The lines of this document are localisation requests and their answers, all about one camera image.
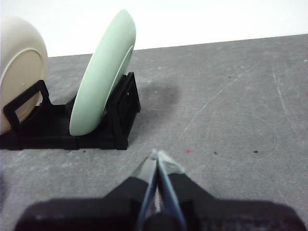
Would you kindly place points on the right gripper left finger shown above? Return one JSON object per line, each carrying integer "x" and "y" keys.
{"x": 132, "y": 187}

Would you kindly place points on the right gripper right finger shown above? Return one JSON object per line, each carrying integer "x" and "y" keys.
{"x": 184, "y": 186}

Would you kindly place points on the black plate rack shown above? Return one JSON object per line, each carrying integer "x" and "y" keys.
{"x": 48, "y": 134}

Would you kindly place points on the pale green plate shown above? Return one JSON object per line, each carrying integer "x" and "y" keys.
{"x": 103, "y": 77}

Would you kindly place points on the cream plate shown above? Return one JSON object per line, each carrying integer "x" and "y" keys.
{"x": 21, "y": 72}

